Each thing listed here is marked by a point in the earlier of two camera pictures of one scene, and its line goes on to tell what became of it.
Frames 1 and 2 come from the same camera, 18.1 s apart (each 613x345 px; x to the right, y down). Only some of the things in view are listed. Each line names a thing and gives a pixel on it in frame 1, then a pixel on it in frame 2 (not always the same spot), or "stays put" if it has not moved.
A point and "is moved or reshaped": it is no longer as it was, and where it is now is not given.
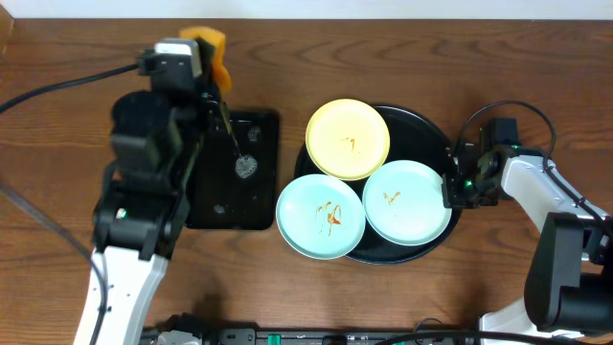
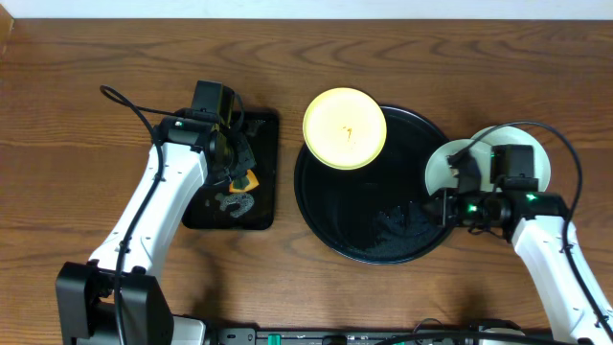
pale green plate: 403,203 is moved or reshaped
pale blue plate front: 320,217 -> 441,176
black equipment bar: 250,335 stays put
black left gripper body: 212,104 -> 236,162
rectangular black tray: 237,193 stays put
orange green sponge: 218,42 -> 243,183
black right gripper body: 468,191 -> 469,209
